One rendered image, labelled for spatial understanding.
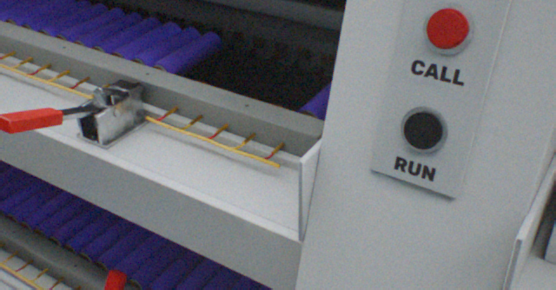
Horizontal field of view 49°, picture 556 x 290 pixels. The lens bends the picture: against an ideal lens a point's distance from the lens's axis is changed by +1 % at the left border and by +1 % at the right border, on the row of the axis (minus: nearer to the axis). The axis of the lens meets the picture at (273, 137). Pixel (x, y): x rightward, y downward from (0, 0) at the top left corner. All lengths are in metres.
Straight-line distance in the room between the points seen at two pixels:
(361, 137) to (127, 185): 0.16
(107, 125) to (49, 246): 0.22
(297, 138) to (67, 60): 0.19
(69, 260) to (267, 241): 0.28
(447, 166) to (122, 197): 0.21
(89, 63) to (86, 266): 0.19
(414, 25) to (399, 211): 0.08
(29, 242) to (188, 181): 0.28
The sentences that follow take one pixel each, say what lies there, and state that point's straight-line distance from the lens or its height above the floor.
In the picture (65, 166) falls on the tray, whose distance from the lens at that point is 0.42.
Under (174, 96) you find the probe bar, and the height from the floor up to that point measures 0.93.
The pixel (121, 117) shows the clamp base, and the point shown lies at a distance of 0.40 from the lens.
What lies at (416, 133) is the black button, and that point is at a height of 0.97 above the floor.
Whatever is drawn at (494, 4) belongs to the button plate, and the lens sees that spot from 0.25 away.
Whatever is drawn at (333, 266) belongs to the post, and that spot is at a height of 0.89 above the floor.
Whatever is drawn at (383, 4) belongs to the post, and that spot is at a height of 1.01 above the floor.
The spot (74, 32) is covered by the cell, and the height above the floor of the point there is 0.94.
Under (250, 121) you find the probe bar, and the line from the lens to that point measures 0.36.
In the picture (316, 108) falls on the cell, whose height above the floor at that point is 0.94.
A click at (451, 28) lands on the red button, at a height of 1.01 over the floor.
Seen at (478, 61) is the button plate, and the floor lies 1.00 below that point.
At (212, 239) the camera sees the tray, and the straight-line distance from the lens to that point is 0.35.
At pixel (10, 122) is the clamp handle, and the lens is 0.35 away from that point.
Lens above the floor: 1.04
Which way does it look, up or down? 19 degrees down
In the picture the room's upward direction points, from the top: 9 degrees clockwise
